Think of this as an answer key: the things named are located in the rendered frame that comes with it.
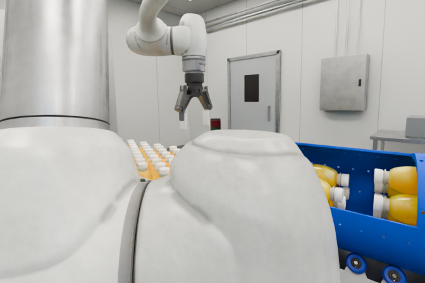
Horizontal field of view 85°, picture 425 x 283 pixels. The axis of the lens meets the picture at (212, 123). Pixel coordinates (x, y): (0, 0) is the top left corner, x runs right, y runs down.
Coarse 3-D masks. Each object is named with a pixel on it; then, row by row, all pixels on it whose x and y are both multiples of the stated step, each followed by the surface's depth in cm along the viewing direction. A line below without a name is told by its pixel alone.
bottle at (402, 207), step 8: (384, 200) 56; (392, 200) 55; (400, 200) 54; (408, 200) 53; (416, 200) 52; (384, 208) 56; (392, 208) 54; (400, 208) 53; (408, 208) 52; (416, 208) 51; (392, 216) 55; (400, 216) 53; (408, 216) 52; (416, 216) 51; (408, 224) 53; (416, 224) 52
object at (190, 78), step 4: (188, 72) 87; (188, 76) 86; (192, 76) 86; (196, 76) 86; (200, 76) 87; (188, 80) 86; (192, 80) 86; (196, 80) 86; (200, 80) 87; (188, 84) 87; (192, 84) 87; (196, 84) 89; (200, 84) 91; (188, 88) 86; (192, 88) 87; (188, 92) 88; (196, 92) 89; (196, 96) 90
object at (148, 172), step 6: (144, 150) 128; (156, 150) 128; (144, 156) 122; (162, 156) 115; (174, 156) 119; (150, 162) 108; (168, 162) 107; (138, 168) 96; (150, 168) 106; (144, 174) 94; (150, 174) 96
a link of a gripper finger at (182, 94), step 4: (180, 88) 85; (184, 88) 84; (180, 92) 85; (184, 92) 84; (180, 96) 84; (184, 96) 84; (176, 100) 84; (180, 100) 83; (176, 104) 83; (180, 104) 83; (176, 108) 83; (180, 108) 82
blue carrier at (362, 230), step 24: (312, 144) 76; (336, 168) 80; (360, 168) 75; (384, 168) 71; (360, 192) 76; (336, 216) 56; (360, 216) 53; (336, 240) 58; (360, 240) 54; (384, 240) 51; (408, 240) 48; (408, 264) 51
